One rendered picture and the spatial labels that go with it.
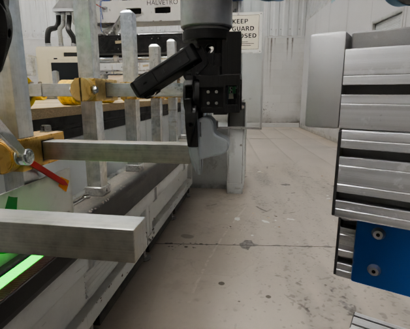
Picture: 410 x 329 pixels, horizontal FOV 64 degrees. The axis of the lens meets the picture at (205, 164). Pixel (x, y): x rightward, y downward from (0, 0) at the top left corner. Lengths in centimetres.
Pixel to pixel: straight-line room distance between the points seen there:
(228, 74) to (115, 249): 30
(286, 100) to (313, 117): 923
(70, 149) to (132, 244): 32
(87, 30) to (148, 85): 32
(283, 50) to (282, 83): 86
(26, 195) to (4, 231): 24
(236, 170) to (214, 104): 262
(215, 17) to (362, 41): 20
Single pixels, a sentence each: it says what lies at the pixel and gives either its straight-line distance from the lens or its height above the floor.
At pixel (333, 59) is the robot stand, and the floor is 97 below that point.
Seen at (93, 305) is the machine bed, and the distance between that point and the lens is 139.
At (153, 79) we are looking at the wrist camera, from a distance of 50.
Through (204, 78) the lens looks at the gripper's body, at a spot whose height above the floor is 96.
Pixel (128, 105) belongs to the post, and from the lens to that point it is 102.
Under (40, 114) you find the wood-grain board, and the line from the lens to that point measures 95.
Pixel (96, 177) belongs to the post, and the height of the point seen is 75.
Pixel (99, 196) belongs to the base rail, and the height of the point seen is 70.
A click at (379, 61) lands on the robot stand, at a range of 34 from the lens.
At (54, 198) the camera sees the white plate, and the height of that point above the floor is 76.
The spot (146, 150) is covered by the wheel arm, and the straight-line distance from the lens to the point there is 52.
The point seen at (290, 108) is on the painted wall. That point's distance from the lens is 961.
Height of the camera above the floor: 94
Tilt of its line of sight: 12 degrees down
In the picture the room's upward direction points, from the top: straight up
